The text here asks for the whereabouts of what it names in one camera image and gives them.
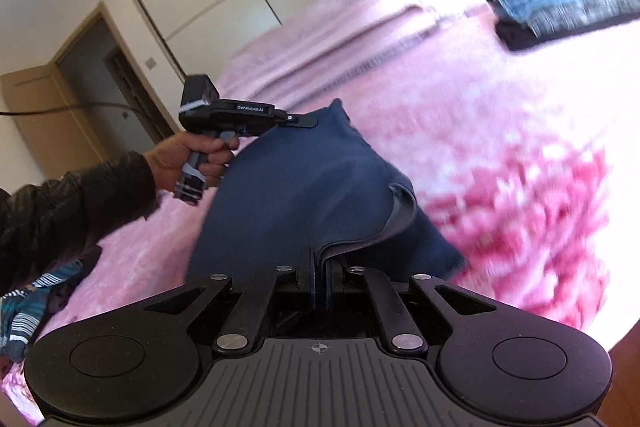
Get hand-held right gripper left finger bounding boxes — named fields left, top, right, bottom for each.
left=144, top=246, right=317, bottom=356

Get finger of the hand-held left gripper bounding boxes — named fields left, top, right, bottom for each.
left=280, top=113, right=319, bottom=130

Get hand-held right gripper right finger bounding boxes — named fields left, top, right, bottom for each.
left=324, top=258, right=497, bottom=356

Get dark blue pants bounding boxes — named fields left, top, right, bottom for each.
left=187, top=98, right=468, bottom=289

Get person's left hand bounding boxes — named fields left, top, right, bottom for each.
left=145, top=133, right=241, bottom=202

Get folded lilac blanket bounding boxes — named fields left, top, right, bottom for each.
left=217, top=0, right=438, bottom=108

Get pink fluffy bed blanket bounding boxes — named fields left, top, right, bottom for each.
left=0, top=2, right=640, bottom=427

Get wooden door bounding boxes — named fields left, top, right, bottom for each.
left=0, top=64, right=110, bottom=182

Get dark cloth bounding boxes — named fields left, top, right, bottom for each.
left=45, top=246, right=104, bottom=310

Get black folded pants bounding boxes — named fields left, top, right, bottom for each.
left=494, top=14, right=557, bottom=54

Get striped teal cloth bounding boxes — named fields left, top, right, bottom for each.
left=0, top=259, right=84, bottom=364

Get black cable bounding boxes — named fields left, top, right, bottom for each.
left=0, top=102, right=184, bottom=118

